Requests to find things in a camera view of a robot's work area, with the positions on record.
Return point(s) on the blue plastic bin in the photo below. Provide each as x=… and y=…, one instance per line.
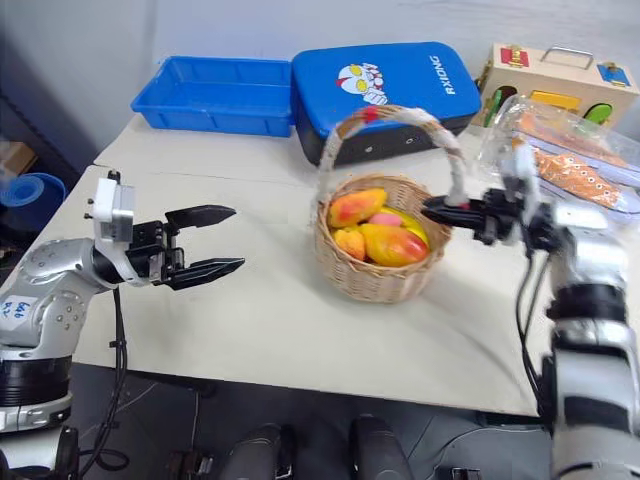
x=215, y=95

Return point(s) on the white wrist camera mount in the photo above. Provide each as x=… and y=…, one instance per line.
x=112, y=210
x=522, y=167

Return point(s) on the orange perforated sheet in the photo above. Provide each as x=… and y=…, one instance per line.
x=580, y=175

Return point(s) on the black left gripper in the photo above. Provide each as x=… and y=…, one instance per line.
x=157, y=250

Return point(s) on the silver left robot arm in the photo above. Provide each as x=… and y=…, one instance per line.
x=55, y=280

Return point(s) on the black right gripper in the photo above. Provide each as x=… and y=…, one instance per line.
x=500, y=217

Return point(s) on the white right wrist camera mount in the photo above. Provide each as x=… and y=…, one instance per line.
x=522, y=167

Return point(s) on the clear plastic bag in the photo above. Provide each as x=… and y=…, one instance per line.
x=575, y=135

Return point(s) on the blue cartoon print case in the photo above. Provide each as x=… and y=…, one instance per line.
x=400, y=75

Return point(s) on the wooden latch toy box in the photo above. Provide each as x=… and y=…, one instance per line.
x=555, y=80

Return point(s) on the large red-yellow mango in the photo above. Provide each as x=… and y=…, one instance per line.
x=395, y=246

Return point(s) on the dark rounded shape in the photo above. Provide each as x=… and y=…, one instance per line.
x=262, y=452

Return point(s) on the pink peach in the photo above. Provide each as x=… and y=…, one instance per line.
x=386, y=218

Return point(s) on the small orange-yellow mango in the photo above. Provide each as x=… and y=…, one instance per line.
x=351, y=242

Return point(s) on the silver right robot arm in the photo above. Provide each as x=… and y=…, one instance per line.
x=595, y=350

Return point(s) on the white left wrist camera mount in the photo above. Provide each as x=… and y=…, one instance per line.
x=112, y=210

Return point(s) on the brown cardboard box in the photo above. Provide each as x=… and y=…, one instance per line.
x=15, y=157

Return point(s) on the yellow fruit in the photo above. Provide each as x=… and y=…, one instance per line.
x=414, y=227

